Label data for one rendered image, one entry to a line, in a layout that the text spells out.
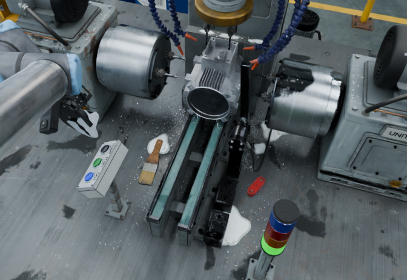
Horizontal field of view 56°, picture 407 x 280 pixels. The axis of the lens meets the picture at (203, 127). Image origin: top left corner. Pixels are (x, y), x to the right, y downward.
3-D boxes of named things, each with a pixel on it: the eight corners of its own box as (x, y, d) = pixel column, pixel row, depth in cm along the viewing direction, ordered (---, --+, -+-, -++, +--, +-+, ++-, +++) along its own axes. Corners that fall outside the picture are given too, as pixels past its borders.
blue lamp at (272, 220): (271, 206, 91) (274, 197, 88) (296, 213, 90) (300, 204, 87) (266, 229, 88) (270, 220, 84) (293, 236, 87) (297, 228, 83)
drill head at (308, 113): (253, 88, 152) (262, 37, 133) (358, 112, 145) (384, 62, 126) (238, 136, 137) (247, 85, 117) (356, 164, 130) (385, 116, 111)
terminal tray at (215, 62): (209, 52, 141) (210, 36, 136) (237, 58, 139) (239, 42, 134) (200, 73, 134) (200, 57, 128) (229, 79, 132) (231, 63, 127)
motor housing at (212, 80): (198, 80, 154) (198, 42, 139) (244, 90, 151) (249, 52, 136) (182, 116, 141) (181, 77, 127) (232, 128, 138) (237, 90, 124)
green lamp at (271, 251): (263, 230, 102) (265, 223, 98) (285, 237, 101) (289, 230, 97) (258, 251, 98) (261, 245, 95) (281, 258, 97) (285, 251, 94)
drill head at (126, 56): (100, 54, 163) (88, 2, 143) (181, 73, 157) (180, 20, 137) (71, 95, 147) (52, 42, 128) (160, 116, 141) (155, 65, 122)
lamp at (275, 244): (265, 223, 98) (268, 215, 95) (289, 230, 97) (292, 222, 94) (261, 245, 95) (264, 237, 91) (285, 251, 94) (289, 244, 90)
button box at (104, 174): (112, 152, 120) (102, 141, 117) (129, 150, 116) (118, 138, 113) (87, 199, 109) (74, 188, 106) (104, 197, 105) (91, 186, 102)
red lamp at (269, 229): (268, 215, 95) (271, 206, 91) (292, 222, 94) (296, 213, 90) (264, 237, 91) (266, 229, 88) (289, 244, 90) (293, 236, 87)
